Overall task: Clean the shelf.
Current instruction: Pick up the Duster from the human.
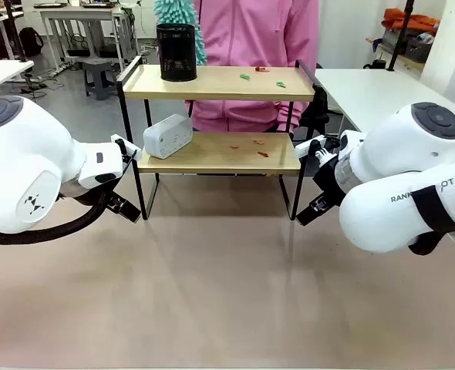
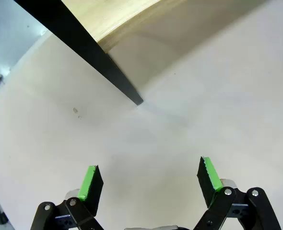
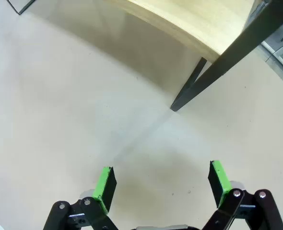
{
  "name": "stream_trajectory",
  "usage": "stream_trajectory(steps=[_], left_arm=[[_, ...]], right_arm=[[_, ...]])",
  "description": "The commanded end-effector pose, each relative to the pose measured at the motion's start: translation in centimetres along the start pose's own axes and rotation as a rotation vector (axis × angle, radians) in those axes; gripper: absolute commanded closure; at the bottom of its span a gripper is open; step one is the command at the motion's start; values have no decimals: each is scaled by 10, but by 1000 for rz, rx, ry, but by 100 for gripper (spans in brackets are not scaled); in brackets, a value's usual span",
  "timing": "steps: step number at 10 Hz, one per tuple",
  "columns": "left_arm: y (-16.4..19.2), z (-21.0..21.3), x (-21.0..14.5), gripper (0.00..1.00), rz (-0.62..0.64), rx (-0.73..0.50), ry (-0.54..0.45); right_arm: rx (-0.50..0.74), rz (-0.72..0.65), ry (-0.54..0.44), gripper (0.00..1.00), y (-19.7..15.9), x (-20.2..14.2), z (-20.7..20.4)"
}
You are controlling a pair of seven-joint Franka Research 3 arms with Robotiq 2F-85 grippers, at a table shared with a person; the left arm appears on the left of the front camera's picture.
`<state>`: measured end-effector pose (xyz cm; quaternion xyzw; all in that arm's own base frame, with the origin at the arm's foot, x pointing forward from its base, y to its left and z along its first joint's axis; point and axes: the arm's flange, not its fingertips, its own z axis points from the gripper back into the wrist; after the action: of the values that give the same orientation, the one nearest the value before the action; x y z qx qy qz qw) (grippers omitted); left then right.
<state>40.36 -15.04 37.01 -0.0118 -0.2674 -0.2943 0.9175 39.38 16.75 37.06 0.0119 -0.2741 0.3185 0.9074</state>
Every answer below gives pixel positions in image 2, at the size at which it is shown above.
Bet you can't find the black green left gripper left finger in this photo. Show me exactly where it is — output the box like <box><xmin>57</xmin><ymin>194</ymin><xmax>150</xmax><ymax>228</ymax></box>
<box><xmin>30</xmin><ymin>164</ymin><xmax>105</xmax><ymax>230</ymax></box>

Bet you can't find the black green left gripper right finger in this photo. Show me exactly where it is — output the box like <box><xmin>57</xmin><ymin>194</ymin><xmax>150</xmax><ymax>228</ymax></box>
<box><xmin>193</xmin><ymin>156</ymin><xmax>283</xmax><ymax>230</ymax></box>

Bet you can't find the black frame wooden shelf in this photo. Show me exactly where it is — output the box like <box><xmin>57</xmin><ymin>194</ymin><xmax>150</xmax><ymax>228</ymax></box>
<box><xmin>13</xmin><ymin>0</ymin><xmax>188</xmax><ymax>106</ymax></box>

